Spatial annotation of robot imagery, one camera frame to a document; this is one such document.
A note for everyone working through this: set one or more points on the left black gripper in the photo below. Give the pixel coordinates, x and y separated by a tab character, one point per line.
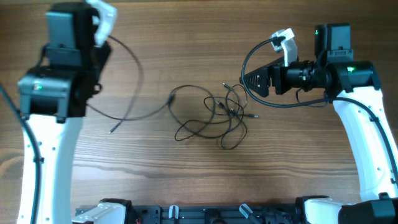
104	53

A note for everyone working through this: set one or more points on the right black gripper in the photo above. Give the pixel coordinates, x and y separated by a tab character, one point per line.
276	71

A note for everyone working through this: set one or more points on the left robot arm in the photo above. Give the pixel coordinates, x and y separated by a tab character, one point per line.
53	96

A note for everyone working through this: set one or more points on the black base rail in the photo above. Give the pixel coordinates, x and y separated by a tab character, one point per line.
217	214

